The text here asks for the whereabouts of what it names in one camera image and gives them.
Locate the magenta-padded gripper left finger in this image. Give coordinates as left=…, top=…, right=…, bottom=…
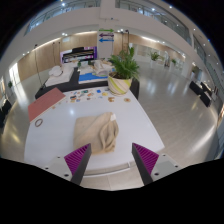
left=41, top=143, right=93, bottom=186

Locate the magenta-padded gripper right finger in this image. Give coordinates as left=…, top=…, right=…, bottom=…
left=131, top=142, right=184, bottom=187

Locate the beige knitted towel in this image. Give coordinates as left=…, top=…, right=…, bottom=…
left=72, top=111, right=120, bottom=156

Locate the sheet of colourful stickers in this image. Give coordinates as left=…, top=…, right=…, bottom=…
left=66, top=88, right=111, bottom=104

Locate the large pink flat board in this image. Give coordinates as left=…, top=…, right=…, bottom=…
left=27, top=87, right=67, bottom=124

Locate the potted plant in striped pot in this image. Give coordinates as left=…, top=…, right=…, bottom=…
left=106, top=46, right=141, bottom=97

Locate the black low display platform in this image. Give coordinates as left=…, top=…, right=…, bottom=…
left=34, top=68, right=140, bottom=100

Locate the white architectural model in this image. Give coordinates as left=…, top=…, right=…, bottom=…
left=44, top=63, right=76, bottom=88

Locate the group of black chairs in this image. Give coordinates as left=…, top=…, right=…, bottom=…
left=189, top=79, right=218, bottom=108
left=0, top=98, right=13, bottom=126

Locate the small distant potted plant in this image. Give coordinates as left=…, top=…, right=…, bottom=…
left=148, top=50, right=161, bottom=69

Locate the black piano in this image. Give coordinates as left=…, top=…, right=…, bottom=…
left=61, top=46, right=98, bottom=64

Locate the white pillar with arrow signs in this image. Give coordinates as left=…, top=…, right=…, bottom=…
left=96, top=27, right=116, bottom=60

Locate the black floor lamp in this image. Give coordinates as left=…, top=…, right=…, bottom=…
left=33, top=43, right=46, bottom=90

